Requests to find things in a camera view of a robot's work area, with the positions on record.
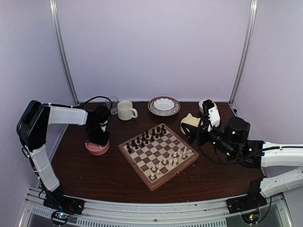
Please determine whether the white scalloped bowl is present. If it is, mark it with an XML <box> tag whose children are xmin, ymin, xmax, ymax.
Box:
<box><xmin>153</xmin><ymin>98</ymin><xmax>175</xmax><ymax>111</ymax></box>

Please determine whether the yellow cat-ear bowl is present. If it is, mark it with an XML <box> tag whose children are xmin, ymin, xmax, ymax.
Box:
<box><xmin>180</xmin><ymin>113</ymin><xmax>200</xmax><ymax>135</ymax></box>

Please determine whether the front aluminium rail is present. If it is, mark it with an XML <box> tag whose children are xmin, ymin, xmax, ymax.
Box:
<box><xmin>17</xmin><ymin>187</ymin><xmax>295</xmax><ymax>227</ymax></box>

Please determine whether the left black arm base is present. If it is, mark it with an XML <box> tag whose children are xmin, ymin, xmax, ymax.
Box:
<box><xmin>43</xmin><ymin>196</ymin><xmax>85</xmax><ymax>215</ymax></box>

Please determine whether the white chess queen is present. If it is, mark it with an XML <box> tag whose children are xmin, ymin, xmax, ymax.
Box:
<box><xmin>167</xmin><ymin>160</ymin><xmax>173</xmax><ymax>170</ymax></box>

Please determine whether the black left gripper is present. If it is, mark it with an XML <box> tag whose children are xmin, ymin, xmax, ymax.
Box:
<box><xmin>87</xmin><ymin>124</ymin><xmax>110</xmax><ymax>146</ymax></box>

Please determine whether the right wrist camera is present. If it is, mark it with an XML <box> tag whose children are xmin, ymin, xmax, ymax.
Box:
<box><xmin>202</xmin><ymin>99</ymin><xmax>221</xmax><ymax>132</ymax></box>

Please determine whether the right black cable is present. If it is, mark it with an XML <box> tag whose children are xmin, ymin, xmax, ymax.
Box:
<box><xmin>196</xmin><ymin>115</ymin><xmax>237</xmax><ymax>166</ymax></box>

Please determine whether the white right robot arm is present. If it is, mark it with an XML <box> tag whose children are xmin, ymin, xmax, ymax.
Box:
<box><xmin>180</xmin><ymin>114</ymin><xmax>303</xmax><ymax>209</ymax></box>

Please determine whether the right aluminium frame post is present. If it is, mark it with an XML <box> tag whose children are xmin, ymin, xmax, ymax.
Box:
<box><xmin>229</xmin><ymin>0</ymin><xmax>258</xmax><ymax>106</ymax></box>

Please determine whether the black cable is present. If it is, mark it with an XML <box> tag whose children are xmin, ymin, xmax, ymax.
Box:
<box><xmin>196</xmin><ymin>115</ymin><xmax>237</xmax><ymax>166</ymax></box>
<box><xmin>80</xmin><ymin>96</ymin><xmax>114</xmax><ymax>114</ymax></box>

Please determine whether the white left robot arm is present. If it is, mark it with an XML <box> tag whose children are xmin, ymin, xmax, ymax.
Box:
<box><xmin>16</xmin><ymin>100</ymin><xmax>111</xmax><ymax>210</ymax></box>

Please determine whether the pink cat-ear bowl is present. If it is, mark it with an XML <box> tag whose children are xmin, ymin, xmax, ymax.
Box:
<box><xmin>85</xmin><ymin>141</ymin><xmax>110</xmax><ymax>156</ymax></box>

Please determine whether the left aluminium frame post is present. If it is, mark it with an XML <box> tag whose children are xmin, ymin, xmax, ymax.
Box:
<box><xmin>49</xmin><ymin>0</ymin><xmax>79</xmax><ymax>105</ymax></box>

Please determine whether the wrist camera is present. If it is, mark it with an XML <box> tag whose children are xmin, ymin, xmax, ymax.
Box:
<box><xmin>99</xmin><ymin>120</ymin><xmax>109</xmax><ymax>132</ymax></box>
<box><xmin>202</xmin><ymin>99</ymin><xmax>221</xmax><ymax>132</ymax></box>

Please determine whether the aluminium frame post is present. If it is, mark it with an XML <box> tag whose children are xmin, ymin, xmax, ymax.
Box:
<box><xmin>229</xmin><ymin>0</ymin><xmax>258</xmax><ymax>106</ymax></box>
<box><xmin>49</xmin><ymin>0</ymin><xmax>79</xmax><ymax>105</ymax></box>

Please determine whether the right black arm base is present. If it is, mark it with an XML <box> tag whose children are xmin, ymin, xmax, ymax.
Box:
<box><xmin>226</xmin><ymin>193</ymin><xmax>267</xmax><ymax>214</ymax></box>

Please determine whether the patterned brown rim plate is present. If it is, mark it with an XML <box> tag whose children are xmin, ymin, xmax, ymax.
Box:
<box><xmin>148</xmin><ymin>96</ymin><xmax>181</xmax><ymax>117</ymax></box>

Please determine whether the clear drinking glass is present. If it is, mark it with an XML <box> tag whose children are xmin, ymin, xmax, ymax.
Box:
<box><xmin>106</xmin><ymin>96</ymin><xmax>119</xmax><ymax>115</ymax></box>

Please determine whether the white chess piece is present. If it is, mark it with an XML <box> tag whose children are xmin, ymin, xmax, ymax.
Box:
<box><xmin>178</xmin><ymin>153</ymin><xmax>183</xmax><ymax>163</ymax></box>

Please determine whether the left black cable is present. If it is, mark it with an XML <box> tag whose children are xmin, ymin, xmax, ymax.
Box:
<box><xmin>80</xmin><ymin>96</ymin><xmax>114</xmax><ymax>114</ymax></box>

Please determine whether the wooden chess board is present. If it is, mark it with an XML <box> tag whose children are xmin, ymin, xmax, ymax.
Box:
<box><xmin>118</xmin><ymin>123</ymin><xmax>199</xmax><ymax>191</ymax></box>

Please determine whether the cream ribbed mug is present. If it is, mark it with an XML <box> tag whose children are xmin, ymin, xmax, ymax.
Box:
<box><xmin>117</xmin><ymin>100</ymin><xmax>138</xmax><ymax>121</ymax></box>

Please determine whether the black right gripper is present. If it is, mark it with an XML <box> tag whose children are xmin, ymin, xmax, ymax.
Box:
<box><xmin>181</xmin><ymin>114</ymin><xmax>236</xmax><ymax>159</ymax></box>

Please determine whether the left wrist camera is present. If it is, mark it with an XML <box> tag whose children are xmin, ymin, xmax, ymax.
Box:
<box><xmin>99</xmin><ymin>120</ymin><xmax>109</xmax><ymax>132</ymax></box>

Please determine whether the white floral small bowl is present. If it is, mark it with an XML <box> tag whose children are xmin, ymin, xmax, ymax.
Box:
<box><xmin>198</xmin><ymin>99</ymin><xmax>217</xmax><ymax>114</ymax></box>

